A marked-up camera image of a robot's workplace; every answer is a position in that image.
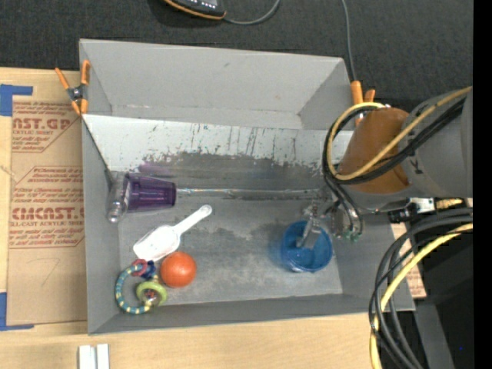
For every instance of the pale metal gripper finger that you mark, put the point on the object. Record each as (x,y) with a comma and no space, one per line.
(314,237)
(303,233)

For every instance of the blue plastic cup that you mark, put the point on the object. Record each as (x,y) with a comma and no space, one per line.
(307,260)

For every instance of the grey metal bin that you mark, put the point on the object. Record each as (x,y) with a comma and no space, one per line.
(238,244)

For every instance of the orange ball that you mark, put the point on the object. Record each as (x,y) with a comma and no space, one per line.
(178,269)

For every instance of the white plastic scoop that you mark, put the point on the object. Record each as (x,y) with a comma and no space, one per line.
(159,240)

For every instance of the purple plastic cup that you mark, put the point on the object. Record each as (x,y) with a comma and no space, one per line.
(151,194)

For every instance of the clear plastic bottle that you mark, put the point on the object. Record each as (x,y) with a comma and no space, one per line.
(114,210)

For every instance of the brown cardboard board red print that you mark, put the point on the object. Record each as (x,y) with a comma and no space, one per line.
(46,267)

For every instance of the black cylinder on white bracket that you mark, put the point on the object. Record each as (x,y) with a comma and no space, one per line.
(423,205)

